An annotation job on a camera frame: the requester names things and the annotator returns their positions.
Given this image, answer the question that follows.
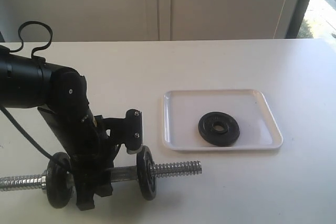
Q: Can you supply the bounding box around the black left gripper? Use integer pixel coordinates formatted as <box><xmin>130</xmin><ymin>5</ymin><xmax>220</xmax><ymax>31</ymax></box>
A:
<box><xmin>38</xmin><ymin>103</ymin><xmax>123</xmax><ymax>211</ymax></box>

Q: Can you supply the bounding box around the chrome threaded dumbbell bar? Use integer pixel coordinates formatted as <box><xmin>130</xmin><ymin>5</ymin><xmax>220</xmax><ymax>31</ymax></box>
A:
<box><xmin>1</xmin><ymin>161</ymin><xmax>202</xmax><ymax>191</ymax></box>

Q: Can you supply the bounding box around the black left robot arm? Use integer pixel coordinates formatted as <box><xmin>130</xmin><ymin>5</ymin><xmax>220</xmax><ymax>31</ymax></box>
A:
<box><xmin>1</xmin><ymin>47</ymin><xmax>117</xmax><ymax>211</ymax></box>

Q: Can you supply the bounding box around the chrome star collar nut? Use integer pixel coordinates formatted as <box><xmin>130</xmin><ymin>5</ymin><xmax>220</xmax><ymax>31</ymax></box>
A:
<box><xmin>41</xmin><ymin>170</ymin><xmax>48</xmax><ymax>194</ymax></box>

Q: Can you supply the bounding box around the white rectangular plastic tray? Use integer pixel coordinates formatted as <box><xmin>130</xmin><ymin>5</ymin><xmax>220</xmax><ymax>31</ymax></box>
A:
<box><xmin>162</xmin><ymin>89</ymin><xmax>283</xmax><ymax>152</ymax></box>

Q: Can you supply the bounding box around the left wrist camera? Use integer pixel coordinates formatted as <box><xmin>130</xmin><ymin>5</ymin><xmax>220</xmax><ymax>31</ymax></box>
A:
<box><xmin>103</xmin><ymin>109</ymin><xmax>143</xmax><ymax>155</ymax></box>

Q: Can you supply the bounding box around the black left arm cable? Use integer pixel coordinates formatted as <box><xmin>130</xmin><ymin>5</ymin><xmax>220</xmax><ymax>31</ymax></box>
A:
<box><xmin>0</xmin><ymin>20</ymin><xmax>71</xmax><ymax>175</ymax></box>

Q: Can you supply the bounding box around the black window frame post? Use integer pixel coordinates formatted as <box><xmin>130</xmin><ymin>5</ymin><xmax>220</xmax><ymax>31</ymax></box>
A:
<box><xmin>285</xmin><ymin>0</ymin><xmax>310</xmax><ymax>39</ymax></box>

